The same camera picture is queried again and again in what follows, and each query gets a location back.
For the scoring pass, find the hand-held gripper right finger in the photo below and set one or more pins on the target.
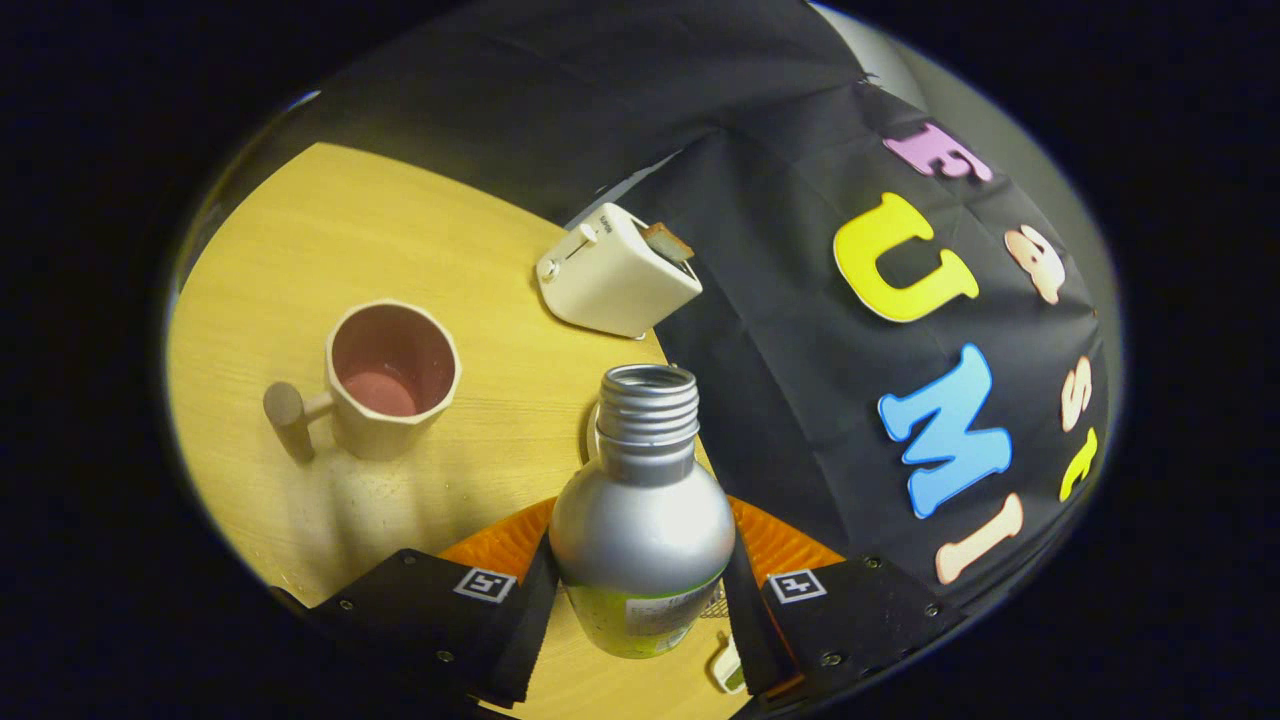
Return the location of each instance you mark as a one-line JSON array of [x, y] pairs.
[[750, 630]]

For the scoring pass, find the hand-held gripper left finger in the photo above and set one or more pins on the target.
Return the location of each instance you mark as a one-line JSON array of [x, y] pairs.
[[525, 640]]

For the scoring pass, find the silver juice bottle green label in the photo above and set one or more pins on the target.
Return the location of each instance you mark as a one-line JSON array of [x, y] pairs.
[[640, 520]]

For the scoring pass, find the white divided snack dish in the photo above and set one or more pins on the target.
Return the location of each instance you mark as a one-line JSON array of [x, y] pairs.
[[728, 668]]

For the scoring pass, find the white oval plate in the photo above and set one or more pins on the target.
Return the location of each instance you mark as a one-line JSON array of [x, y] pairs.
[[592, 435]]

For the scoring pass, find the white toaster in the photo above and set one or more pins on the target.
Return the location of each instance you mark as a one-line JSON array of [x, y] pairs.
[[610, 290]]

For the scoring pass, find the toast slice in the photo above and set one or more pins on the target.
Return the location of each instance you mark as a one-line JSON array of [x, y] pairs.
[[668, 242]]

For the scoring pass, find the wooden table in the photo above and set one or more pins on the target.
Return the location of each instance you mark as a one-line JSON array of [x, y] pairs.
[[420, 240]]

